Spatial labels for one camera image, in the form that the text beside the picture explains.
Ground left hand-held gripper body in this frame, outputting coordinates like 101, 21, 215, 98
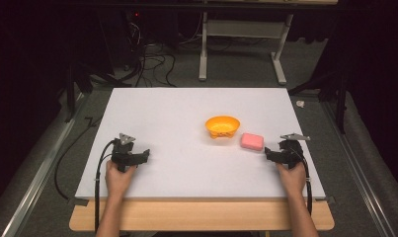
110, 132, 142, 173

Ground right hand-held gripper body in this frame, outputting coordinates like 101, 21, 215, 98
274, 132, 311, 170

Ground pink soap bar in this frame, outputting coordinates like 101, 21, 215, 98
240, 132, 265, 152

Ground orange plastic bowl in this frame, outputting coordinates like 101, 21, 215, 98
204, 115, 241, 140

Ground person's left hand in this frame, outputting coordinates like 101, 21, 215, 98
105, 160, 137, 200

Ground person's right hand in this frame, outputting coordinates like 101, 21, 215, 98
276, 161, 307, 199

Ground white board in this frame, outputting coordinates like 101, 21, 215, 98
74, 87, 327, 201

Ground black tripod stand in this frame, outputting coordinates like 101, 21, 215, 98
63, 19, 128, 123
287, 42, 350, 135

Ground wooden table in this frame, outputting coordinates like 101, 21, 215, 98
68, 197, 336, 232

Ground white metal stand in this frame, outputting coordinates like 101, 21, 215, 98
199, 11, 294, 86

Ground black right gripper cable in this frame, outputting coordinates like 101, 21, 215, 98
289, 144, 313, 216

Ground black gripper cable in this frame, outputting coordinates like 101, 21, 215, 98
289, 144, 313, 216
93, 139, 118, 233

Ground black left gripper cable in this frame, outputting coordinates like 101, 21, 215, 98
93, 139, 118, 233

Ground black floor cable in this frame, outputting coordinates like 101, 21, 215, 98
53, 116, 103, 201

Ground aluminium floor rail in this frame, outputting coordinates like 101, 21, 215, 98
1, 95, 89, 237
319, 98, 398, 237

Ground bundle of black floor cables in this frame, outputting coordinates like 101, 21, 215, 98
121, 19, 178, 89

